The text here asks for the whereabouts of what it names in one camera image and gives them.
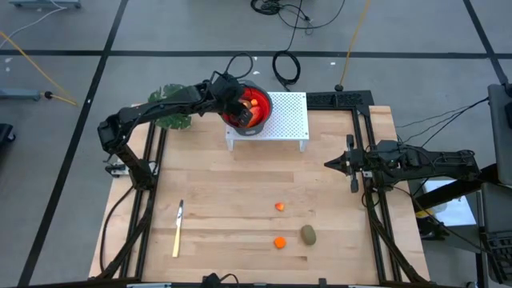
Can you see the brown green kiwi fruit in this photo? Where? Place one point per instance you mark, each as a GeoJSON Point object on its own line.
{"type": "Point", "coordinates": [308, 234]}

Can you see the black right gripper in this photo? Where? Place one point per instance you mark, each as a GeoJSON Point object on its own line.
{"type": "Point", "coordinates": [364, 162]}

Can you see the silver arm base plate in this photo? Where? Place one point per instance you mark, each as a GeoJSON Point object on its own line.
{"type": "Point", "coordinates": [116, 170]}

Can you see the red grey collapsible colander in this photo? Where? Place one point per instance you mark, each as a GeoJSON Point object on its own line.
{"type": "Point", "coordinates": [265, 106]}

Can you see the black plastic table clamp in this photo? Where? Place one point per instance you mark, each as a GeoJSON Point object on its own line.
{"type": "Point", "coordinates": [321, 282]}

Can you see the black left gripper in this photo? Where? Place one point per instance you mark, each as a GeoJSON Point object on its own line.
{"type": "Point", "coordinates": [230, 90]}

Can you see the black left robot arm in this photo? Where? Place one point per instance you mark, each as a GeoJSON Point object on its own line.
{"type": "Point", "coordinates": [120, 128]}

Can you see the small round orange fruit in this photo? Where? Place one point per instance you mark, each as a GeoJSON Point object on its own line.
{"type": "Point", "coordinates": [280, 242]}

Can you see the black wheeled stand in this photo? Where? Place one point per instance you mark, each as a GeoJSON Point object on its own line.
{"type": "Point", "coordinates": [5, 134]}

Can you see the grey cart base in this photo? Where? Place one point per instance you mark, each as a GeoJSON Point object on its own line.
{"type": "Point", "coordinates": [44, 4]}

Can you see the white box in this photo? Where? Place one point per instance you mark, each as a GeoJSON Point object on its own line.
{"type": "Point", "coordinates": [452, 208]}

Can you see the grey floor bar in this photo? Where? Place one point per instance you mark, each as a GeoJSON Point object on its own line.
{"type": "Point", "coordinates": [20, 94]}

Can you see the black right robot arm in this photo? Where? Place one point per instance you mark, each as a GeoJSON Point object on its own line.
{"type": "Point", "coordinates": [432, 160]}

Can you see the silver aluminium bracket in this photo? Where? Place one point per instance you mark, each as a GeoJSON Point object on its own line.
{"type": "Point", "coordinates": [148, 285]}

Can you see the grey cabinet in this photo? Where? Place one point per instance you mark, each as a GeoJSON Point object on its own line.
{"type": "Point", "coordinates": [502, 136]}

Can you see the dark desk with keyboard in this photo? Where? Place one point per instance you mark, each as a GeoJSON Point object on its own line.
{"type": "Point", "coordinates": [496, 208]}

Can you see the white perforated shelf riser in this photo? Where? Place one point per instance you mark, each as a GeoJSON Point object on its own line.
{"type": "Point", "coordinates": [288, 116]}

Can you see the green potted plant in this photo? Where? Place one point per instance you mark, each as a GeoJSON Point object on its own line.
{"type": "Point", "coordinates": [176, 122]}

